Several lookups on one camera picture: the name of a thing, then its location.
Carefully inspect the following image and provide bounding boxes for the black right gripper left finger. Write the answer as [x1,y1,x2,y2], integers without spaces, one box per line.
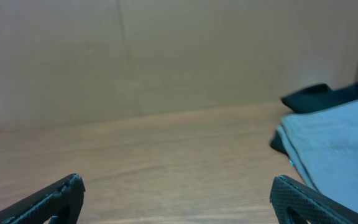
[0,174,85,224]

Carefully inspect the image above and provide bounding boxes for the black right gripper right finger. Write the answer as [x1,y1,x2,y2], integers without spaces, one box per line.
[270,175,358,224]

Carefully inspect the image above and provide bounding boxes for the grey shorts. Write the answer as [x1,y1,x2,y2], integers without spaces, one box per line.
[277,100,358,213]

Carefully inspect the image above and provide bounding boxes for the black shirt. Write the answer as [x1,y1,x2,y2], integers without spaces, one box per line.
[269,81,358,155]

